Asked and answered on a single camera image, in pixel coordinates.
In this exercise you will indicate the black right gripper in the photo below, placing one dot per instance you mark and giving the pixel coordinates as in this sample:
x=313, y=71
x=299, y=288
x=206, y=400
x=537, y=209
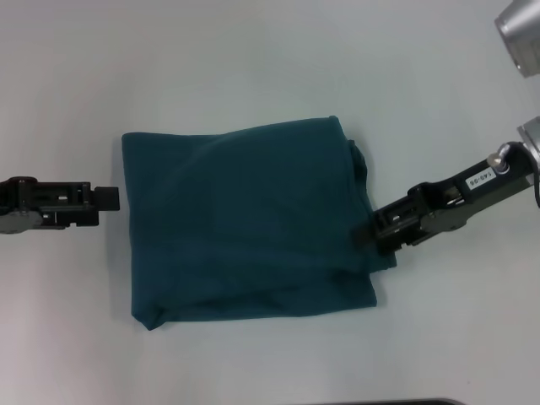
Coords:
x=472, y=198

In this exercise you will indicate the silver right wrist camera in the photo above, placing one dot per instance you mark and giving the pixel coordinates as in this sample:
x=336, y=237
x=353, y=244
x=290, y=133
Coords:
x=521, y=38

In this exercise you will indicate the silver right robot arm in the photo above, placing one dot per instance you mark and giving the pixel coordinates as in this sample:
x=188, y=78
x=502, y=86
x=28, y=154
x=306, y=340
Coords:
x=530, y=141

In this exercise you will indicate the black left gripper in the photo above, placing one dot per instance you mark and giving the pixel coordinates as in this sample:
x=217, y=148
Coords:
x=19, y=206

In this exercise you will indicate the teal blue FREE print T-shirt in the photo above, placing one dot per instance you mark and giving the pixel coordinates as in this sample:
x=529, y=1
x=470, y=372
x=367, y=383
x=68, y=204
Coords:
x=244, y=219

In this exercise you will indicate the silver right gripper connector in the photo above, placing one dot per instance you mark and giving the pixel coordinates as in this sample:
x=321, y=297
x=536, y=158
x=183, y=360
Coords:
x=500, y=158

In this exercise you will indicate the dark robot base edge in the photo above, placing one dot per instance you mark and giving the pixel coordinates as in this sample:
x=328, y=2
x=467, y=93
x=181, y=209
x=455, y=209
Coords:
x=417, y=402

